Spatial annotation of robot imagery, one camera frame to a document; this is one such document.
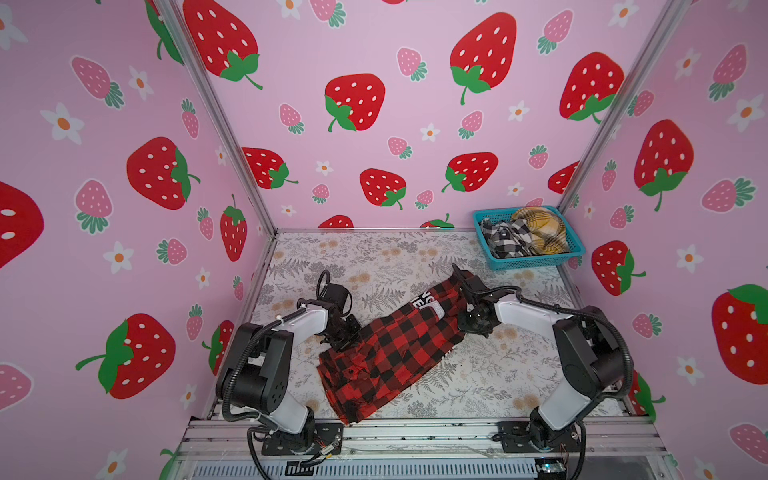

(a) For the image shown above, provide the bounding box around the red black plaid shirt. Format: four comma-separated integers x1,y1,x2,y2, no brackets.
317,276,467,425

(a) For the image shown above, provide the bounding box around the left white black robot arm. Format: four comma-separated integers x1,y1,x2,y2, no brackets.
216,301,361,453

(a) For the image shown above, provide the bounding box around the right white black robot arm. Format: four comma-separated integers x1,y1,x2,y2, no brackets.
452,265,634,452

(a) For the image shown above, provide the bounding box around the black white plaid shirt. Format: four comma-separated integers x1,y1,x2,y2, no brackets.
479,218,535,260

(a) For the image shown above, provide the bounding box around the yellow plaid shirt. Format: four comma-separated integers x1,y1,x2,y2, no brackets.
511,207,570,255

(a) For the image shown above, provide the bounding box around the teal plastic basket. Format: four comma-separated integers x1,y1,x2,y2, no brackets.
472,206,585,271

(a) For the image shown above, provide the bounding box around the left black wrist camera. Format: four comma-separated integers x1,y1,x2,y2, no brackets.
319,283,353,316

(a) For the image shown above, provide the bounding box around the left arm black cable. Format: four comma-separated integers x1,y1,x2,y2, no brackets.
220,269,334,480

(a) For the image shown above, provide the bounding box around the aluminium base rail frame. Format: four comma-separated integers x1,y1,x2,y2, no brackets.
162,417,683,479

